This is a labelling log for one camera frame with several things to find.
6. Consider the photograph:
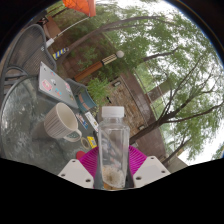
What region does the wooden lamp post, white globe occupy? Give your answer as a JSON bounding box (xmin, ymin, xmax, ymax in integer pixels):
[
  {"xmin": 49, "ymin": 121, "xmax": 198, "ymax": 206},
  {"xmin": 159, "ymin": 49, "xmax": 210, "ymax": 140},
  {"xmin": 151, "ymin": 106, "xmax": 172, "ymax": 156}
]
[{"xmin": 73, "ymin": 49, "xmax": 125, "ymax": 83}]

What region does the tree with slim grey trunk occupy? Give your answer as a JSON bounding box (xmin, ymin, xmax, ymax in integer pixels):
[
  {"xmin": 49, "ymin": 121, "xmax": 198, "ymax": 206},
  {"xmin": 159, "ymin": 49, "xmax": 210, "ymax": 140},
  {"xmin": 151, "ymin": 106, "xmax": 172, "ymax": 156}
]
[{"xmin": 54, "ymin": 9, "xmax": 188, "ymax": 68}]

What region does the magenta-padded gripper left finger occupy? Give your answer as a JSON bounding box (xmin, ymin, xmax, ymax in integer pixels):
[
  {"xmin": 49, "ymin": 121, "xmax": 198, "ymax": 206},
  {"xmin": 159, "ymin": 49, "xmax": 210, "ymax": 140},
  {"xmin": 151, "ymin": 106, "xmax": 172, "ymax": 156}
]
[{"xmin": 58, "ymin": 145, "xmax": 101, "ymax": 190}]

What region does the white paper card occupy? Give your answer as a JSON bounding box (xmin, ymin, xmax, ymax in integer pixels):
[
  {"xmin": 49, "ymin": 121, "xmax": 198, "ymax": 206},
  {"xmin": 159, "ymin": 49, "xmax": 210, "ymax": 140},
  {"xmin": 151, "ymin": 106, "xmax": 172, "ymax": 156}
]
[{"xmin": 84, "ymin": 110, "xmax": 100, "ymax": 133}]

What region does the small yellow packet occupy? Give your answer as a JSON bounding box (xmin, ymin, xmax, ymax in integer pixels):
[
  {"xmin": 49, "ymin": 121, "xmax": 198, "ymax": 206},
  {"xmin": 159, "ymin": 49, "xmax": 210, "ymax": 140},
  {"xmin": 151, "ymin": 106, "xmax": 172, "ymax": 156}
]
[{"xmin": 87, "ymin": 135, "xmax": 98, "ymax": 149}]

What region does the clear bottle with white cap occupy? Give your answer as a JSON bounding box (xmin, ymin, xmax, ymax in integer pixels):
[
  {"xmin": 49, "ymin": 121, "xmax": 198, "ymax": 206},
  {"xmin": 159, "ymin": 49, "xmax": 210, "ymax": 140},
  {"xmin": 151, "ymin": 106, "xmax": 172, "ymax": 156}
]
[{"xmin": 97, "ymin": 105, "xmax": 132, "ymax": 191}]

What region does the flat round red coaster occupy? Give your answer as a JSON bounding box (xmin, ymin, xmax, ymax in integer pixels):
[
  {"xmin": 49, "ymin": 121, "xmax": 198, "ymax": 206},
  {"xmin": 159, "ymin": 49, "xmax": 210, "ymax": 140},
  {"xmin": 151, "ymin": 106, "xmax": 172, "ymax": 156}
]
[{"xmin": 75, "ymin": 150, "xmax": 87, "ymax": 160}]

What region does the white ribbed mug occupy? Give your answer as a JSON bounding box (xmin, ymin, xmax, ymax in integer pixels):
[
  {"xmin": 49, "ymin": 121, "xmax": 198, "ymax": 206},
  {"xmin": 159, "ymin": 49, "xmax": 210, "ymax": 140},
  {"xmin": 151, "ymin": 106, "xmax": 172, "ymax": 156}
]
[{"xmin": 43, "ymin": 102, "xmax": 83, "ymax": 143}]

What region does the green plant in teal pot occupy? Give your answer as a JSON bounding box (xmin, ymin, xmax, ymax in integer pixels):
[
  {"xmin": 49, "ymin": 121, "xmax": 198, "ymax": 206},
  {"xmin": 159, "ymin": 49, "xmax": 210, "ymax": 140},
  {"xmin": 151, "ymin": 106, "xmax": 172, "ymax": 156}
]
[{"xmin": 74, "ymin": 76, "xmax": 113, "ymax": 114}]

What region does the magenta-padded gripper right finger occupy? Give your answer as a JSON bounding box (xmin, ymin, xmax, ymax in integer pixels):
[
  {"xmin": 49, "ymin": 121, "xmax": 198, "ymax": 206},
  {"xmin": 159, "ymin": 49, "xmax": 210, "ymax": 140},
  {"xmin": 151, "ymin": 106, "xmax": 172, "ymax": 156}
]
[{"xmin": 128, "ymin": 144, "xmax": 172, "ymax": 189}]

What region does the grey wicker chair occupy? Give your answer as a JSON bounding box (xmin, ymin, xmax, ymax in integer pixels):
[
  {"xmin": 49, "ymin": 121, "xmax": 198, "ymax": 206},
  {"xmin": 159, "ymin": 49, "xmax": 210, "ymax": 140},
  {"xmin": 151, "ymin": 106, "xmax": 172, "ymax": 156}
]
[
  {"xmin": 64, "ymin": 77, "xmax": 88, "ymax": 98},
  {"xmin": 0, "ymin": 23, "xmax": 58, "ymax": 111}
]

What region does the tree with dark trunk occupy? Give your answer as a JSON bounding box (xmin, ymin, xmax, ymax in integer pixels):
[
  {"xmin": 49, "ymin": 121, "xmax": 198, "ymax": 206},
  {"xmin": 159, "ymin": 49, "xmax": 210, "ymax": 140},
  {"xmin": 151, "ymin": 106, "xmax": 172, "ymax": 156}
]
[{"xmin": 128, "ymin": 49, "xmax": 224, "ymax": 146}]

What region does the orange canopy with white pole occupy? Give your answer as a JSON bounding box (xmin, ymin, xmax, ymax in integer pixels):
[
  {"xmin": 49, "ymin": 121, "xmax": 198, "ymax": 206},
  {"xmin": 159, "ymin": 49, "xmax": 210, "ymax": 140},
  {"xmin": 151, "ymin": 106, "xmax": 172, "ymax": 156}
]
[{"xmin": 44, "ymin": 0, "xmax": 97, "ymax": 48}]

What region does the blue yellow striped cone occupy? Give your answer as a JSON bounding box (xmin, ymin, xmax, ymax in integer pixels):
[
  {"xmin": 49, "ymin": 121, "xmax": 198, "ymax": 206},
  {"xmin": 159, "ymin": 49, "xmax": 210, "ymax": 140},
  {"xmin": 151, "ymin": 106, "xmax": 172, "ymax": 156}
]
[{"xmin": 51, "ymin": 47, "xmax": 70, "ymax": 61}]

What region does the silver laptop with stickers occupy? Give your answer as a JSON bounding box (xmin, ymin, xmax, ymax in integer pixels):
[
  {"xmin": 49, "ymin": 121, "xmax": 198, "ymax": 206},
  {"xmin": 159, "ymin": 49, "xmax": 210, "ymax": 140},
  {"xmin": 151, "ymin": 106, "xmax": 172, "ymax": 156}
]
[{"xmin": 37, "ymin": 60, "xmax": 79, "ymax": 109}]

